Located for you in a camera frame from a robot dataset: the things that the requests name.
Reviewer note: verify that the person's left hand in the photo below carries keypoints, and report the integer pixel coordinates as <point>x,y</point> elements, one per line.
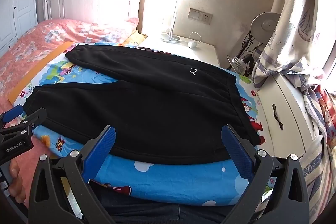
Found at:
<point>16,188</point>

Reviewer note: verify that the black sweatpants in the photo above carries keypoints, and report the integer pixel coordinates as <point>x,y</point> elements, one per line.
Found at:
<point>166,109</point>

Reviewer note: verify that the small silver fan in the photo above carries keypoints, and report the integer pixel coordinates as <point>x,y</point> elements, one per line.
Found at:
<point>243,66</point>

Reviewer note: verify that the striped nautical curtain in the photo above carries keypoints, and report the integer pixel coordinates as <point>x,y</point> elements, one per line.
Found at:
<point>289,53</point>

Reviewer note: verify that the pink floral duvet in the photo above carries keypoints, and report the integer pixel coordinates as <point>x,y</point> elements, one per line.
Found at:
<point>33,47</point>

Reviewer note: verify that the white cabinet with handle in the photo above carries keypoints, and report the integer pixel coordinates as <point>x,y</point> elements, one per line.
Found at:
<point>298,132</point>

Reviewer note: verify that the white nightstand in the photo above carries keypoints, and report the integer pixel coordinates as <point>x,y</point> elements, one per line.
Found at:
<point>202,51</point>

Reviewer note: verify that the white wardrobe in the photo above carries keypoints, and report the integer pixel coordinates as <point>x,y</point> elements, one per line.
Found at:
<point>17,17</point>

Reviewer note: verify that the wall switch and socket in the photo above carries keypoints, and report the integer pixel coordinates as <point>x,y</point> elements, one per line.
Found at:
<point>200,16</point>

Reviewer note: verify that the dark metal cabinet handle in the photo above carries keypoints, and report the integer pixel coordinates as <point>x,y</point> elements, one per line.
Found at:
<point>275,115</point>

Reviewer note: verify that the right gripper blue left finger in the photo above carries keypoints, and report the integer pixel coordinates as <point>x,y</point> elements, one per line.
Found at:
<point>95,152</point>

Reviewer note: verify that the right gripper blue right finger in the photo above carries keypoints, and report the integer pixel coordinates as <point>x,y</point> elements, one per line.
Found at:
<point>240,156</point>

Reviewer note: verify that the blue cartoon bed sheet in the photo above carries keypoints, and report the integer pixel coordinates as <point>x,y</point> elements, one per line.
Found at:
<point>209,184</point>

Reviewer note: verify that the grey desk lamp head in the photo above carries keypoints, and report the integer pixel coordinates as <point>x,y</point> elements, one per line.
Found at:
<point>263,26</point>

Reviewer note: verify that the white table lamp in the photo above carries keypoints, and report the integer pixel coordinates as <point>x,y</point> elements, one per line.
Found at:
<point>168,36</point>

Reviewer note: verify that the white charger with cable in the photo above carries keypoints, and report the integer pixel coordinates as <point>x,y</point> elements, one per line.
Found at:
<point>194,43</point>

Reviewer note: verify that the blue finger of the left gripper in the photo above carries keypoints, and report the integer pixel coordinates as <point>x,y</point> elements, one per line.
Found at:
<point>35,119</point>
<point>12,114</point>

